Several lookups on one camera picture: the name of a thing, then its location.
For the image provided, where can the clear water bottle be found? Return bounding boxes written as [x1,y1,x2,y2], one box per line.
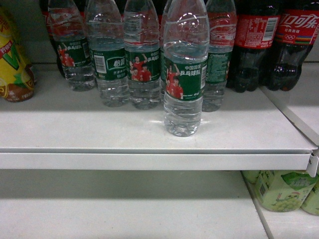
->
[163,0,209,137]

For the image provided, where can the white metal shelf board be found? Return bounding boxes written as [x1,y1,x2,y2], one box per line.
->
[0,65,316,170]

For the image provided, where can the middle water bottle red players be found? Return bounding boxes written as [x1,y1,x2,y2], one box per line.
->
[124,0,160,110]

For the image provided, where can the barcode label water bottle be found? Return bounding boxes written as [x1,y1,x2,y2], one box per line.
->
[85,0,129,107]

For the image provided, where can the right water bottle green label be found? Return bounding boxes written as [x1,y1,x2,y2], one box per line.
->
[202,0,237,112]

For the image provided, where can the far left water bottle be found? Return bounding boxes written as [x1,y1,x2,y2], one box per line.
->
[48,0,96,91]

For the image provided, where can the cola bottle with barcode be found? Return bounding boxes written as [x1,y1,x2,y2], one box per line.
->
[227,0,281,93]

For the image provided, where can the yellow lemon tea bottle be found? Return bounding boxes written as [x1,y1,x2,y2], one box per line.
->
[0,6,34,103]

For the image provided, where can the cola bottle olympic label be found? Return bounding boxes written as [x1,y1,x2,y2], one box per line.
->
[261,0,319,91]

